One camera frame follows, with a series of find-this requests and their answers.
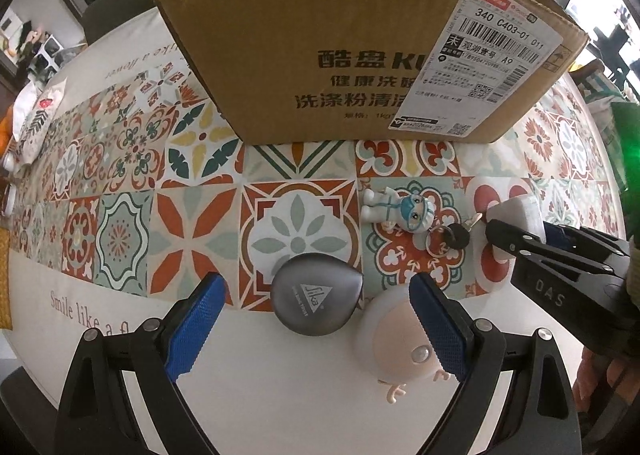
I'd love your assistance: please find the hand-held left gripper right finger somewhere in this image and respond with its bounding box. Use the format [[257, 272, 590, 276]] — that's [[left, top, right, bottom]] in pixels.
[[408, 272, 583, 455]]

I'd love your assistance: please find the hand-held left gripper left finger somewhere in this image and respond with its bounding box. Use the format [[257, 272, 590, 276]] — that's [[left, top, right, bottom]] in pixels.
[[55, 272, 228, 455]]

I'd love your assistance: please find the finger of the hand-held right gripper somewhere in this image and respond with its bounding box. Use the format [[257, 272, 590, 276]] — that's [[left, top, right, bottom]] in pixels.
[[486, 218, 630, 277], [544, 222, 631, 259]]

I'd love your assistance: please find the white charger plug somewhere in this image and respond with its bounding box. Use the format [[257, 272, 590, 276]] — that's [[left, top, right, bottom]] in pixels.
[[486, 196, 547, 242]]

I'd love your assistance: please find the pink round baby-face toy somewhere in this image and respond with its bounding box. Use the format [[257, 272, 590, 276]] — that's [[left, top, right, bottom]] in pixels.
[[352, 291, 458, 406]]

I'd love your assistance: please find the grey teardrop tape measure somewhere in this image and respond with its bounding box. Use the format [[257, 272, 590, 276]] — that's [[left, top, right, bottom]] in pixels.
[[270, 252, 363, 337]]

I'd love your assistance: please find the brown cardboard box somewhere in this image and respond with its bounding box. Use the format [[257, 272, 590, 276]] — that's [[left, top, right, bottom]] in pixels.
[[152, 0, 590, 145]]

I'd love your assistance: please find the black key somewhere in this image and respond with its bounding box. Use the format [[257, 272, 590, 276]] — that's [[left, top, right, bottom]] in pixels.
[[446, 213, 483, 249]]

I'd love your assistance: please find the tile-patterned white tablecloth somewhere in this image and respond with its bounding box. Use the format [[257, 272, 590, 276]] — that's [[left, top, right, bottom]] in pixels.
[[0, 5, 632, 455]]

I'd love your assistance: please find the striped cloth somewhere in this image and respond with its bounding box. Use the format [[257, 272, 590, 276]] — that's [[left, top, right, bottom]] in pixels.
[[575, 60, 628, 106]]

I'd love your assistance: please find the dark grey dining chair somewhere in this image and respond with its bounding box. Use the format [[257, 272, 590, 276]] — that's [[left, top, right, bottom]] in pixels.
[[80, 0, 171, 43], [0, 365, 63, 455]]

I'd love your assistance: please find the yellow woven box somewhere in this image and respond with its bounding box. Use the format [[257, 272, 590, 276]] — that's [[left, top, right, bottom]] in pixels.
[[0, 229, 13, 330]]

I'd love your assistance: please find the floral tissue pack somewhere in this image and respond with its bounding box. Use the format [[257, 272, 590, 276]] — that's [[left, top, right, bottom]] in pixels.
[[12, 78, 68, 166]]

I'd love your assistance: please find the white shoe rack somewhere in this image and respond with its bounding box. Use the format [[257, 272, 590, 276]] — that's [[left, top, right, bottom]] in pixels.
[[15, 20, 67, 77]]

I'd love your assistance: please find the white doctor figurine keychain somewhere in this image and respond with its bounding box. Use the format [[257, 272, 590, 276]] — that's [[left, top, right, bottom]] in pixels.
[[361, 186, 451, 256]]

